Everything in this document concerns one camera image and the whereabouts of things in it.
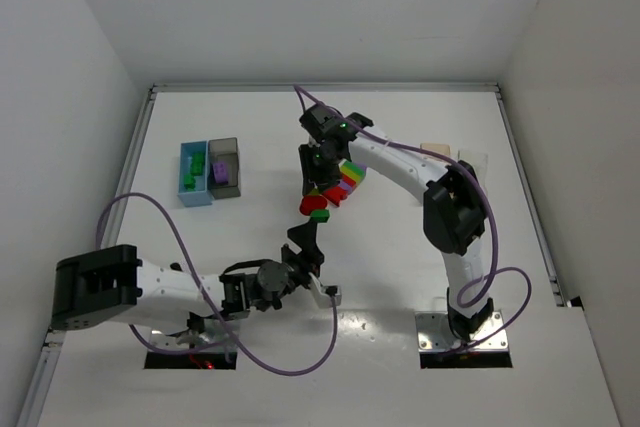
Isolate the small green lego wedge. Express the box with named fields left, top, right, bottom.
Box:
left=310, top=209, right=330, bottom=223

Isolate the multicolour lego tower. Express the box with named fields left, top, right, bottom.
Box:
left=321, top=160, right=367, bottom=207

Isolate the red rounded lego brick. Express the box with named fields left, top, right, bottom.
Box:
left=299, top=195, right=328, bottom=216

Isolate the purple rounded lego brick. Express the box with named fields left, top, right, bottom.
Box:
left=211, top=161, right=230, bottom=186

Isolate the green square lego brick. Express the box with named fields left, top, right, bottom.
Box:
left=190, top=151, right=206, bottom=176

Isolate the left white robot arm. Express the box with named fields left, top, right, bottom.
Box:
left=50, top=219, right=341, bottom=337

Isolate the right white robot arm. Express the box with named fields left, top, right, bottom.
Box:
left=299, top=103, right=493, bottom=343

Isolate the dark smoky plastic bin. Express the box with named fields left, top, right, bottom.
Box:
left=207, top=137, right=241, bottom=200

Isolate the blue plastic bin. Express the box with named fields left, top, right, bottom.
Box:
left=177, top=140, right=213, bottom=208

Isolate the wooden tan bin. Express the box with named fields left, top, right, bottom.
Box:
left=420, top=143, right=452, bottom=162

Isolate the clear plastic bin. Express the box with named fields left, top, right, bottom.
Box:
left=457, top=148, right=489, bottom=189

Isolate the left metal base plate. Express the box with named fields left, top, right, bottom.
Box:
left=148, top=320, right=237, bottom=355

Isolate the metal base plate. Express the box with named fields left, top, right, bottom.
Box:
left=416, top=311, right=510, bottom=352
left=148, top=320, right=237, bottom=355

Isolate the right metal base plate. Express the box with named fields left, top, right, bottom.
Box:
left=416, top=311, right=510, bottom=352

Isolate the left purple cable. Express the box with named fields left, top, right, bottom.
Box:
left=96, top=191, right=339, bottom=377

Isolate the purple cable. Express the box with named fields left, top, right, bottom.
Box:
left=96, top=191, right=339, bottom=377
left=293, top=85, right=533, bottom=361

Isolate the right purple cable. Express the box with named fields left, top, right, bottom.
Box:
left=293, top=85, right=533, bottom=361

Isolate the aluminium frame rail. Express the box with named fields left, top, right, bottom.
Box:
left=20, top=83, right=585, bottom=426

